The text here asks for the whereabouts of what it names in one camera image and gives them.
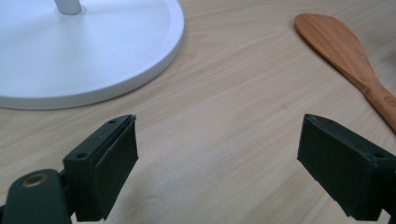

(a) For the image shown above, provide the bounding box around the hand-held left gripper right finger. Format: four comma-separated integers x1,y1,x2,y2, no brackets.
296,113,396,222

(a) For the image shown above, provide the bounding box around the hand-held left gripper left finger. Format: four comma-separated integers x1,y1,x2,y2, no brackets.
62,114,139,223

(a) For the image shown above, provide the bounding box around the wooden rice spatula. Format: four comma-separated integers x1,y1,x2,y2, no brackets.
294,12,396,133

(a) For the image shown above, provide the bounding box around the white round lamp base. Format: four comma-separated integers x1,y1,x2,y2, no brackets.
0,0,186,111

